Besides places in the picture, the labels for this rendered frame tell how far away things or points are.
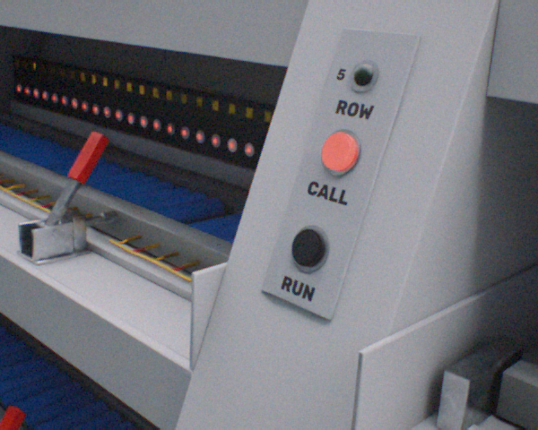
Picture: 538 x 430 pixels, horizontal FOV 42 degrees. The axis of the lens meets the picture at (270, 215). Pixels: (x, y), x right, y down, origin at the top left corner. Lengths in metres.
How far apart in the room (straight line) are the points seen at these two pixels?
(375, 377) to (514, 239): 0.11
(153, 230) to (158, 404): 0.14
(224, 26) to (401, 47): 0.12
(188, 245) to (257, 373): 0.15
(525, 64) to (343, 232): 0.10
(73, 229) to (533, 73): 0.32
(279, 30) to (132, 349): 0.18
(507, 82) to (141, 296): 0.24
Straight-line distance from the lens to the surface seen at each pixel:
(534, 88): 0.29
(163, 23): 0.44
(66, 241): 0.49
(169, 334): 0.38
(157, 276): 0.44
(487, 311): 0.35
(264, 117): 0.55
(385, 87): 0.30
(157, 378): 0.38
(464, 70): 0.29
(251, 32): 0.38
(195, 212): 0.54
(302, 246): 0.30
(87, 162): 0.49
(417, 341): 0.30
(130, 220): 0.50
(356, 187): 0.30
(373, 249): 0.29
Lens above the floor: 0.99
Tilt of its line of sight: 2 degrees down
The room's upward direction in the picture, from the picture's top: 17 degrees clockwise
